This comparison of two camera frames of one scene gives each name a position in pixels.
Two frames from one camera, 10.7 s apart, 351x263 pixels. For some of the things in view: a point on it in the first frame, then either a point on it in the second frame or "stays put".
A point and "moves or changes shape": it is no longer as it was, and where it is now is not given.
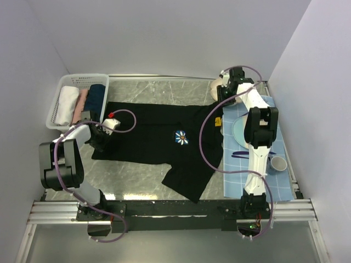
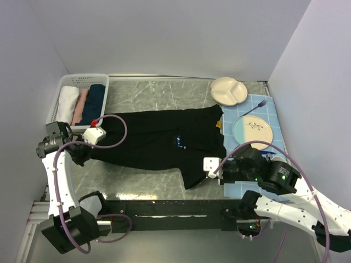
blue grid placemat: x=278 y=187 stays put
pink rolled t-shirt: x=79 y=105 stays put
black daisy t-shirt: x=188 y=137 moves or changes shape
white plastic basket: x=81 y=81 stays put
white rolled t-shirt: x=67 y=104 stays put
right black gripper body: x=224 y=92 to x=231 y=172
